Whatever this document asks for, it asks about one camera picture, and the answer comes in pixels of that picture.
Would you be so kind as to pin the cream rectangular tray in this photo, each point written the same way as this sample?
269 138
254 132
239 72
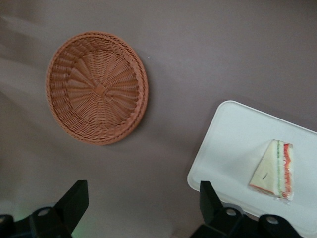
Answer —
235 138

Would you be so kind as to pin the triangle sandwich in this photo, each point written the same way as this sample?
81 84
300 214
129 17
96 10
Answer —
270 171

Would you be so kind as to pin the round brown wicker basket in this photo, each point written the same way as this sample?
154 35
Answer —
96 89

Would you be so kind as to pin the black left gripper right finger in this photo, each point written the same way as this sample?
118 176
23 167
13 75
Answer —
215 215

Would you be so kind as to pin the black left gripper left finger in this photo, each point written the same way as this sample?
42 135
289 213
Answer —
71 205

